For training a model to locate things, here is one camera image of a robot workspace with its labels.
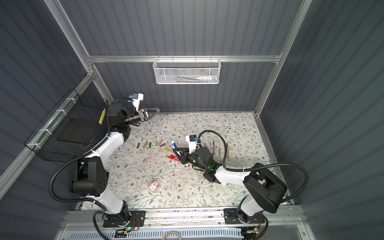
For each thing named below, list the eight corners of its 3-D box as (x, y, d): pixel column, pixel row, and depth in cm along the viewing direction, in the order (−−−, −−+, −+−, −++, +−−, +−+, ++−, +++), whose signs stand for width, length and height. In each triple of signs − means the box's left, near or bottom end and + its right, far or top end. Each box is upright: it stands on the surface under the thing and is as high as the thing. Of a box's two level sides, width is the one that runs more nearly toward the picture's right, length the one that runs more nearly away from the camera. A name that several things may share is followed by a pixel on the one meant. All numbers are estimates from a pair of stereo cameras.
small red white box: (146, 185, 86) (144, 183, 84) (153, 178, 89) (152, 177, 87) (154, 194, 83) (153, 192, 81) (161, 187, 86) (160, 185, 84)
